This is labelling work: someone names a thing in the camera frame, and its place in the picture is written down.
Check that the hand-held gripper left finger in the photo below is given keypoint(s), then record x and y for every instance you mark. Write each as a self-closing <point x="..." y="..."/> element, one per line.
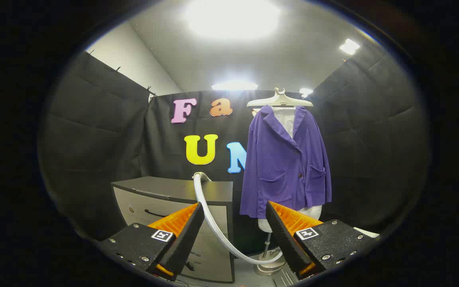
<point x="183" y="235"/>

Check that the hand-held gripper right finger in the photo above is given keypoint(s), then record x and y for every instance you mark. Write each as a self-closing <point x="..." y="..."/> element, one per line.
<point x="283" y="235"/>

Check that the white garment steamer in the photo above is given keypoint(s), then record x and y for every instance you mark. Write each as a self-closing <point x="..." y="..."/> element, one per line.
<point x="213" y="223"/>

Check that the white clothes hanger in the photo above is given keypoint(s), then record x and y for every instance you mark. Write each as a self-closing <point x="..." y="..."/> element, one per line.
<point x="279" y="101"/>

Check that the metal mannequin stand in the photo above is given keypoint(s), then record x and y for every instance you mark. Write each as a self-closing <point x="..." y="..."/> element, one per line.
<point x="268" y="268"/>

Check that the grey drawer cabinet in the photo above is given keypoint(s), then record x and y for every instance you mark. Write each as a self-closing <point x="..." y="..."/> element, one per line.
<point x="153" y="185"/>

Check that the white flat sheet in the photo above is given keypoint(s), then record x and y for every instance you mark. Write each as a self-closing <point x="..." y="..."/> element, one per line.
<point x="367" y="232"/>

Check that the white mannequin torso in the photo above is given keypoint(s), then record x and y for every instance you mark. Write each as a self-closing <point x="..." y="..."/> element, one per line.
<point x="285" y="119"/>

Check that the black backdrop cloth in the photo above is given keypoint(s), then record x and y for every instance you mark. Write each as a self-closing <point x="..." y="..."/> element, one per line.
<point x="94" y="139"/>

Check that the long ceiling light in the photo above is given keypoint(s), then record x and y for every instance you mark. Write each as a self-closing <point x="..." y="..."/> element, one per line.
<point x="234" y="85"/>

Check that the small square ceiling light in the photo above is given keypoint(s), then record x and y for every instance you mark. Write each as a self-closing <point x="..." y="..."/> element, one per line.
<point x="350" y="46"/>

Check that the large round ceiling light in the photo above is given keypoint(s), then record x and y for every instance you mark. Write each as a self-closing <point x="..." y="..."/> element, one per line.
<point x="233" y="18"/>

